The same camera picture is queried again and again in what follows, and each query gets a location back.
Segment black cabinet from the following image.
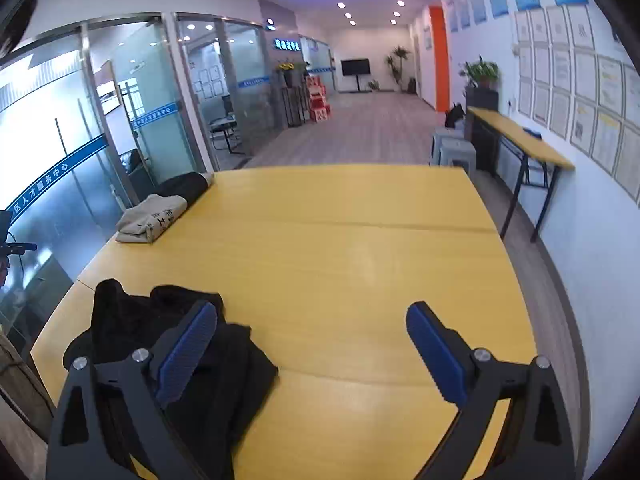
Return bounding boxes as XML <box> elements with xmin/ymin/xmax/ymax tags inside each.
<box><xmin>464</xmin><ymin>87</ymin><xmax>501</xmax><ymax>177</ymax></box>

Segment black office chair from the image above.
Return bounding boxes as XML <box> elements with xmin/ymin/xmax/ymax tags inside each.
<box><xmin>208</xmin><ymin>94</ymin><xmax>246</xmax><ymax>155</ymax></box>

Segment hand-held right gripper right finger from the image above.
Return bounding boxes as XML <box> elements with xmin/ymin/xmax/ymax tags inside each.
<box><xmin>405</xmin><ymin>301</ymin><xmax>577</xmax><ymax>480</ymax></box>

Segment tall potted plant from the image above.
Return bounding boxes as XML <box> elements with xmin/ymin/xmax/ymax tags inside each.
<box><xmin>384</xmin><ymin>45</ymin><xmax>411</xmax><ymax>92</ymax></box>

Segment long wooden side table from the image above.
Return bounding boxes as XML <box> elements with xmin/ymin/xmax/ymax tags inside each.
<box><xmin>467</xmin><ymin>106</ymin><xmax>576</xmax><ymax>244</ymax></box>

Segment folded beige shirt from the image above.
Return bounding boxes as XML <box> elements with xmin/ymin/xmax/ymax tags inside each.
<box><xmin>116</xmin><ymin>193</ymin><xmax>189</xmax><ymax>245</ymax></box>

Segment black plant stand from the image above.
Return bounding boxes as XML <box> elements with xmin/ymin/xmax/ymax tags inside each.
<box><xmin>281</xmin><ymin>85</ymin><xmax>311</xmax><ymax>129</ymax></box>

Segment folded black clothing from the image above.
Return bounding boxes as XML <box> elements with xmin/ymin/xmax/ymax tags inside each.
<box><xmin>159</xmin><ymin>171</ymin><xmax>216</xmax><ymax>209</ymax></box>

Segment black garment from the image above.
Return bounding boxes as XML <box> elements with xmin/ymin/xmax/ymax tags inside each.
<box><xmin>62</xmin><ymin>279</ymin><xmax>279</xmax><ymax>480</ymax></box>

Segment group of ceiling lights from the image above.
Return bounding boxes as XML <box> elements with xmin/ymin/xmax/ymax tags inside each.
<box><xmin>322</xmin><ymin>0</ymin><xmax>414</xmax><ymax>26</ymax></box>

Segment black television screen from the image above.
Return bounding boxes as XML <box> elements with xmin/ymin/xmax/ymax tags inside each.
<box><xmin>341</xmin><ymin>58</ymin><xmax>372</xmax><ymax>93</ymax></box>

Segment wall of framed certificates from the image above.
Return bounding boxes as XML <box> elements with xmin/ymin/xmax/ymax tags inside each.
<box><xmin>514</xmin><ymin>3</ymin><xmax>640</xmax><ymax>207</ymax></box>

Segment grey plastic stool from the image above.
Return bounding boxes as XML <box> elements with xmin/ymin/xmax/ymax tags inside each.
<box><xmin>431</xmin><ymin>127</ymin><xmax>466</xmax><ymax>147</ymax></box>
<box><xmin>436</xmin><ymin>140</ymin><xmax>477</xmax><ymax>177</ymax></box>

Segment green potted plant on cabinet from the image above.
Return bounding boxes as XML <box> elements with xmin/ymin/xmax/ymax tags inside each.
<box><xmin>458</xmin><ymin>55</ymin><xmax>500</xmax><ymax>92</ymax></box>

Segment yellow flowers in pot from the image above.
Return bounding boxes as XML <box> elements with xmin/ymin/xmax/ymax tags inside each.
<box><xmin>277</xmin><ymin>60</ymin><xmax>308</xmax><ymax>89</ymax></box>

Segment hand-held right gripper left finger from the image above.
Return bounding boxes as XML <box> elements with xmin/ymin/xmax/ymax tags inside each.
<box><xmin>45</xmin><ymin>300</ymin><xmax>236</xmax><ymax>480</ymax></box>

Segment black bag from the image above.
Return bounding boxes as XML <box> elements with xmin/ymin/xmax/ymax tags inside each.
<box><xmin>444</xmin><ymin>102</ymin><xmax>467</xmax><ymax>130</ymax></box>

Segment stack of red crates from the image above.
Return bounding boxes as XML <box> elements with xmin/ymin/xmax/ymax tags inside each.
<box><xmin>305</xmin><ymin>75</ymin><xmax>334</xmax><ymax>122</ymax></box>

